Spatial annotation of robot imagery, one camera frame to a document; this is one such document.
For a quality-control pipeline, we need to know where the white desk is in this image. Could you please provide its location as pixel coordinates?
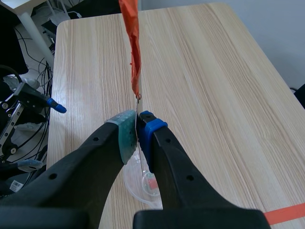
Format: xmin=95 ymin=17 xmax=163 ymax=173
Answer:
xmin=0 ymin=0 xmax=56 ymax=72

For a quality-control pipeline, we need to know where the dark blue chair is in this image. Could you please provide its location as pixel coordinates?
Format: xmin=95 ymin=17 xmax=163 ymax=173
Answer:
xmin=294 ymin=83 xmax=305 ymax=108

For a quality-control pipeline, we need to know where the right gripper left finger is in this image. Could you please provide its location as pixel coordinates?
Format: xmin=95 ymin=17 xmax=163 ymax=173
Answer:
xmin=0 ymin=109 xmax=139 ymax=229

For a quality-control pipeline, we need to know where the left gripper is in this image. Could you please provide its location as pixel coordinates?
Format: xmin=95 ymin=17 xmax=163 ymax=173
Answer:
xmin=0 ymin=82 xmax=68 ymax=173

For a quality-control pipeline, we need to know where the black cable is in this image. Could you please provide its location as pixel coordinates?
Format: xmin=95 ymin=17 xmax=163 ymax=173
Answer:
xmin=35 ymin=57 xmax=54 ymax=96

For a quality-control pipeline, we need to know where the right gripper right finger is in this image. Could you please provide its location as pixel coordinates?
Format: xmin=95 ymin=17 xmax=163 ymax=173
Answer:
xmin=132 ymin=110 xmax=272 ymax=229

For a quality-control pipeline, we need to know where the clear plastic beaker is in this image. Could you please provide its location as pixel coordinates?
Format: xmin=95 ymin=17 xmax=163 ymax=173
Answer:
xmin=123 ymin=146 xmax=164 ymax=210

